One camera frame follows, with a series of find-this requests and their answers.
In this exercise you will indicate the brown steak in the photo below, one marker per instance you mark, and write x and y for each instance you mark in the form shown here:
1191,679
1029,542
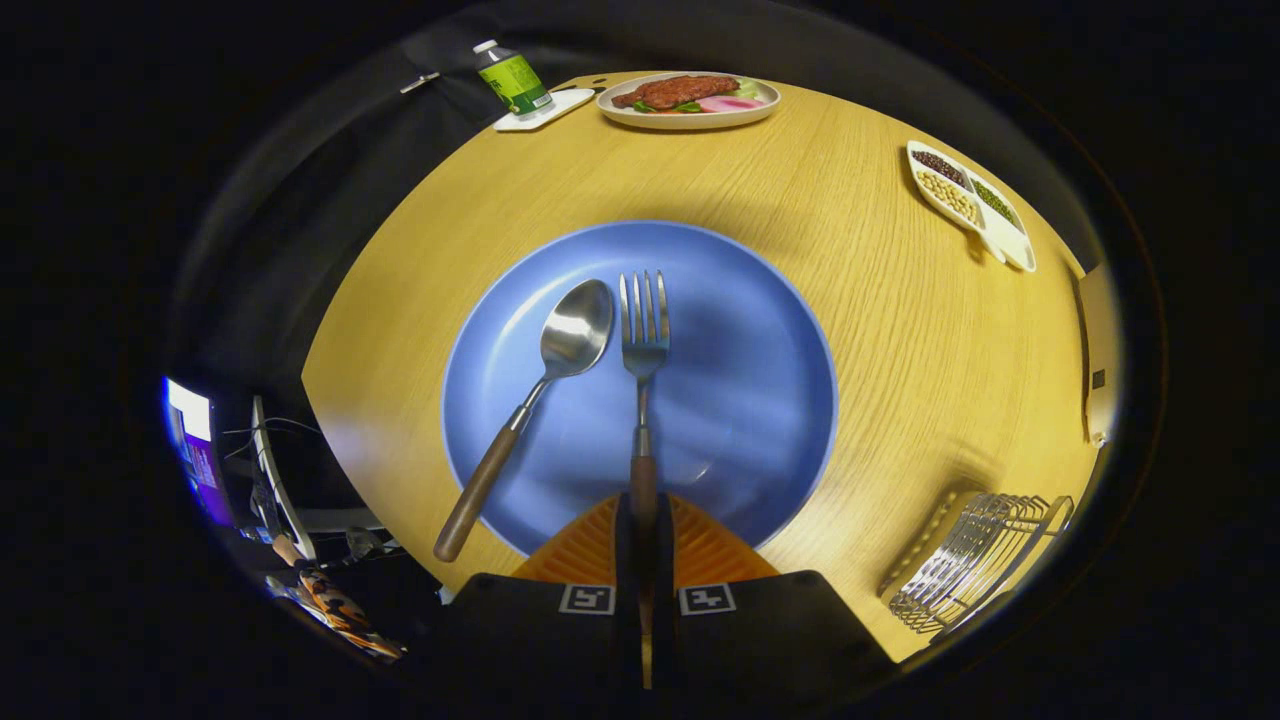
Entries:
675,90

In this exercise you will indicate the white laptop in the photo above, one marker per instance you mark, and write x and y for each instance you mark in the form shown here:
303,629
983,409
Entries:
280,490

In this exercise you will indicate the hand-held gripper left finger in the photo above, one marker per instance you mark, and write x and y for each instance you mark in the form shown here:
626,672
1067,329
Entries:
540,630

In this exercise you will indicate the silver backdrop clip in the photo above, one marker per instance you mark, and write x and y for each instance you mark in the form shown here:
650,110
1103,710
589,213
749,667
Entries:
420,82

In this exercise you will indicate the computer monitor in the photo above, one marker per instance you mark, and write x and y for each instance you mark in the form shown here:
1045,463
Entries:
195,450

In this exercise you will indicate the pink ham slice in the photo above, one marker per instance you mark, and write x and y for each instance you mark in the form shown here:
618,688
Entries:
732,103

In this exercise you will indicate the green label water bottle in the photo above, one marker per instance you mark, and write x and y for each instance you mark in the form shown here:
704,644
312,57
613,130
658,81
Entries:
515,82

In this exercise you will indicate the white toaster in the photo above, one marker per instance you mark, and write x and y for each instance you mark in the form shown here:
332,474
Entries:
1098,340

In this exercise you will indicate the blue round plate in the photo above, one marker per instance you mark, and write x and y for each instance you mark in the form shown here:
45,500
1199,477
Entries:
740,400

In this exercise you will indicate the cream round food plate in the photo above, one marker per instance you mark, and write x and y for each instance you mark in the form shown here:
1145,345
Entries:
690,119

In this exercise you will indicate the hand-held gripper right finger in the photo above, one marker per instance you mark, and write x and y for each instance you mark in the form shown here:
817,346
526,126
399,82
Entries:
760,630

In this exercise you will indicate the white divided bean dish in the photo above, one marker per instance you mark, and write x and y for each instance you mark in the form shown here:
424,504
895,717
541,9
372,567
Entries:
1005,240

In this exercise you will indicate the white square coaster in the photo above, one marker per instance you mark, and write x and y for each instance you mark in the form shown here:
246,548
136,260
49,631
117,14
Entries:
565,103

